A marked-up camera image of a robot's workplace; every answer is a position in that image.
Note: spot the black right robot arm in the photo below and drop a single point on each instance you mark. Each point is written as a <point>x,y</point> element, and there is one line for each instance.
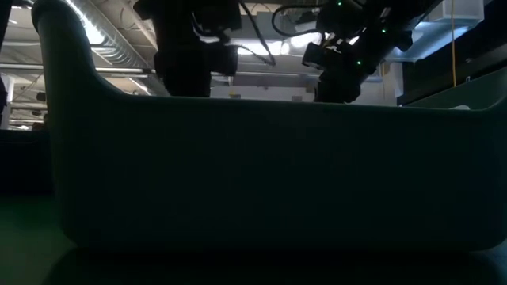
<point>396,23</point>

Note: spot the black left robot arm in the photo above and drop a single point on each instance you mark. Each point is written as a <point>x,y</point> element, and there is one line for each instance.
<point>174,20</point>

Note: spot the ceiling light panel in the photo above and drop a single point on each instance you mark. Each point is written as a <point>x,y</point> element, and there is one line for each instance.
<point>247,50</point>

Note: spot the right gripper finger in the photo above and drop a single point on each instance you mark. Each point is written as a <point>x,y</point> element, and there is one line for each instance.
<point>336,91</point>

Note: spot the spiral silver air duct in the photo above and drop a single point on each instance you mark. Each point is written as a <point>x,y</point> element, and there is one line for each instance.
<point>119,51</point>

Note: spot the grey horizontal ceiling pipe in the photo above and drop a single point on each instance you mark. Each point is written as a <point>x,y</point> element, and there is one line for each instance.
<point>119,70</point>

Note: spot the light teal plastic bin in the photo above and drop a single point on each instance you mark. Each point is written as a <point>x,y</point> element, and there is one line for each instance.
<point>253,178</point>

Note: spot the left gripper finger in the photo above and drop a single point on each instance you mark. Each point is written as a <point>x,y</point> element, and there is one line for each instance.
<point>188,87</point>

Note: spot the rectangular sheet-metal duct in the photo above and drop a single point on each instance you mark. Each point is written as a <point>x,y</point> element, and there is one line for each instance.
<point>435,31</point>

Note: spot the green table mat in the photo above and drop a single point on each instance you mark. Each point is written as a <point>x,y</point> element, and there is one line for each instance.
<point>24,237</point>

